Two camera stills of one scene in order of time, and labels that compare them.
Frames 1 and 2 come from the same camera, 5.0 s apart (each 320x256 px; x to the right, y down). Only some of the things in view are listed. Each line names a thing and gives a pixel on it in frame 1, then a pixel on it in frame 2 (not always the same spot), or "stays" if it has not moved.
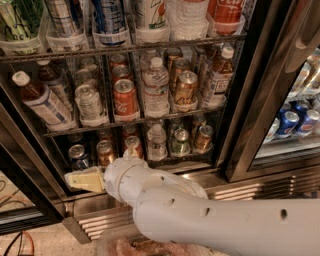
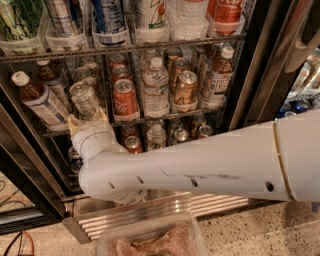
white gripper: (117, 178) to (87, 128)
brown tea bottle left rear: (53, 76) stays
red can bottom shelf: (132, 144) stays
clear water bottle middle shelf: (155, 85) stays
